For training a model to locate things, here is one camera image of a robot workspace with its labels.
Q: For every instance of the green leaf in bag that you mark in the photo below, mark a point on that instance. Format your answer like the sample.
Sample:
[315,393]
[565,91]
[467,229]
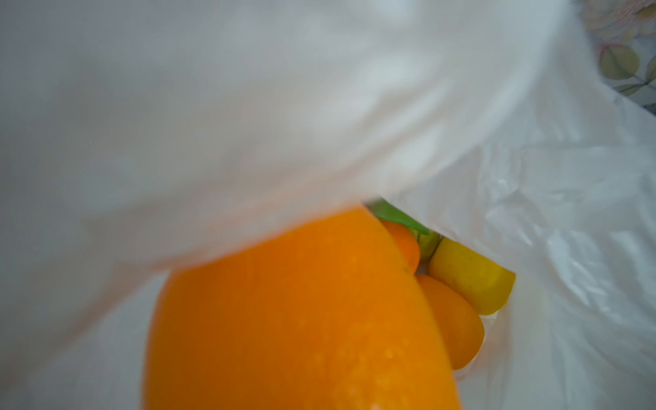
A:
[387,212]

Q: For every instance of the orange fruit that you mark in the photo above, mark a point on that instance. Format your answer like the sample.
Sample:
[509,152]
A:
[461,327]
[406,243]
[326,316]

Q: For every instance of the translucent white plastic bag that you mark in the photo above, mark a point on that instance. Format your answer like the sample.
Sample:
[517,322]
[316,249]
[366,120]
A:
[138,136]

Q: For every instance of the yellow fruit in bag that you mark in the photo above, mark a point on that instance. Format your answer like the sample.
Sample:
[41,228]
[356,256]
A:
[486,285]

